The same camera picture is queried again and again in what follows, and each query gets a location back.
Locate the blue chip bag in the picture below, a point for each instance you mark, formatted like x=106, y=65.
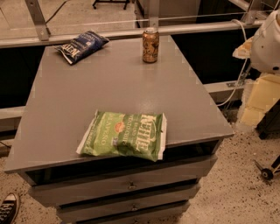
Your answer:
x=82, y=46

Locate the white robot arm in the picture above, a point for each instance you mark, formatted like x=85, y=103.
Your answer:
x=263, y=49

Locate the green jalapeno chip bag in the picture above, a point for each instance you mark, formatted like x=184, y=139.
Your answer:
x=110, y=133

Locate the gold drink can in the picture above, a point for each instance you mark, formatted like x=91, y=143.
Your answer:
x=150, y=45

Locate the grey drawer cabinet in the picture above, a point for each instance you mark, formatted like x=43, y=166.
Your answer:
x=87, y=189

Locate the black rolling cart base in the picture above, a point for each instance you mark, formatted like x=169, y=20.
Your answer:
x=270, y=123

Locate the black caster wheel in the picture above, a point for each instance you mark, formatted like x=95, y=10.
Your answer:
x=267, y=173

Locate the black canvas sneaker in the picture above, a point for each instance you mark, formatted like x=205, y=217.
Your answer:
x=9, y=208

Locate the metal railing frame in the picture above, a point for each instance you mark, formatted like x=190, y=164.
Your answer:
x=52, y=22

